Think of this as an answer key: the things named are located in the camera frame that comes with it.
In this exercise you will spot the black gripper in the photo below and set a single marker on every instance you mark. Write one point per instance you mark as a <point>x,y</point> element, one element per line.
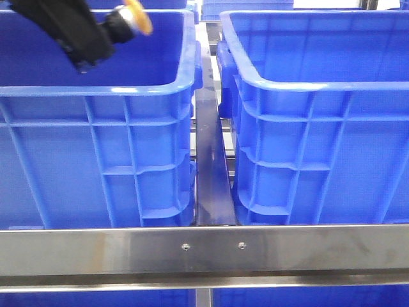
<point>74,27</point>

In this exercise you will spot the lower shelf blue bin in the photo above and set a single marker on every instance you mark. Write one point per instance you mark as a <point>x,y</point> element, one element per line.
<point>301,296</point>

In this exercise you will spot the blue target bin right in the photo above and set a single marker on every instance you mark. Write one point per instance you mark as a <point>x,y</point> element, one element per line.
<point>319,105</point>

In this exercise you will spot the steel shelf front rail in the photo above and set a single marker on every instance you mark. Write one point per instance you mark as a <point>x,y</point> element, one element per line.
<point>203,257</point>

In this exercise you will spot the blue source bin with buttons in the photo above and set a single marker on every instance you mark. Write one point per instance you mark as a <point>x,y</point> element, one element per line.
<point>106,149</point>

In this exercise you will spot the blue crates in background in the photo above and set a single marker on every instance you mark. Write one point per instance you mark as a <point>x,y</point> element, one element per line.
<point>210,10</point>

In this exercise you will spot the steel divider rail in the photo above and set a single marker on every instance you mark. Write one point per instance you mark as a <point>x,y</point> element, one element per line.
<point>214,201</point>

